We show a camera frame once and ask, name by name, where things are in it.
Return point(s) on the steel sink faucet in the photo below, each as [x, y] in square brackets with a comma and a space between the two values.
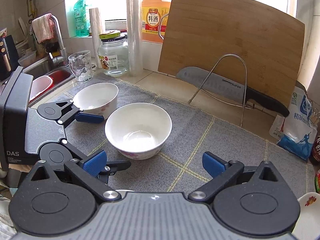
[58, 36]

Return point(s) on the red white colander basin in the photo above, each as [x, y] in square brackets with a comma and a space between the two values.
[39, 86]

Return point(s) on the tall cling film roll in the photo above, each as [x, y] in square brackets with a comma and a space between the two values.
[134, 37]

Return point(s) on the dark vinegar bottle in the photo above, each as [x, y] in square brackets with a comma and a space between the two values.
[314, 156]

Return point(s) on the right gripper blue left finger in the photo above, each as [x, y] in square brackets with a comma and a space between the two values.
[95, 163]

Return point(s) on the clear glass mug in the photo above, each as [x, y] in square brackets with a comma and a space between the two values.
[81, 66]

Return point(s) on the green lid sauce jar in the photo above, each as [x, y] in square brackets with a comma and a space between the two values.
[317, 181]

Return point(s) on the short cling film roll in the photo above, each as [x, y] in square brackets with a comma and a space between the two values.
[96, 30]

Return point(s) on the white blue salt bag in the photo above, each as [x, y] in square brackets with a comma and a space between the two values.
[296, 133]

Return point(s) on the black air fryer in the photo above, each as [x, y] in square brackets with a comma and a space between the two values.
[8, 57]

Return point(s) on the white bowl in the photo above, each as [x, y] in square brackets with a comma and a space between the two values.
[138, 130]
[98, 99]

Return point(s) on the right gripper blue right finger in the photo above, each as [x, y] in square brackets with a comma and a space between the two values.
[213, 164]

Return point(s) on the grey teal kitchen mat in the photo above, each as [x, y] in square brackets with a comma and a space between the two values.
[205, 125]

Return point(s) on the orange cooking wine jug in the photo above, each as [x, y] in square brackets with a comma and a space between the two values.
[152, 12]

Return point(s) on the white floral plate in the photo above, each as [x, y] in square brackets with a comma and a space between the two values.
[308, 225]

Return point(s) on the steel wire rack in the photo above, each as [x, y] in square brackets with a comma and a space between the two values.
[231, 83]

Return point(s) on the bamboo cutting board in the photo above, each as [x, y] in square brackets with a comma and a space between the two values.
[244, 40]

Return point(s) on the kitchen knife black handle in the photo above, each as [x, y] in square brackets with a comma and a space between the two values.
[195, 76]

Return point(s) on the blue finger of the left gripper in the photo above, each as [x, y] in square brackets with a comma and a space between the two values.
[89, 118]
[111, 168]

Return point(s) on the green dish soap bottle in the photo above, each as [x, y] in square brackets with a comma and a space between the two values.
[81, 16]

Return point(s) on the glass jar black lid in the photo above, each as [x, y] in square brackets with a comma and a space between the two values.
[113, 53]

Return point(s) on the pink dish cloth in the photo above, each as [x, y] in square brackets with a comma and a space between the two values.
[43, 28]

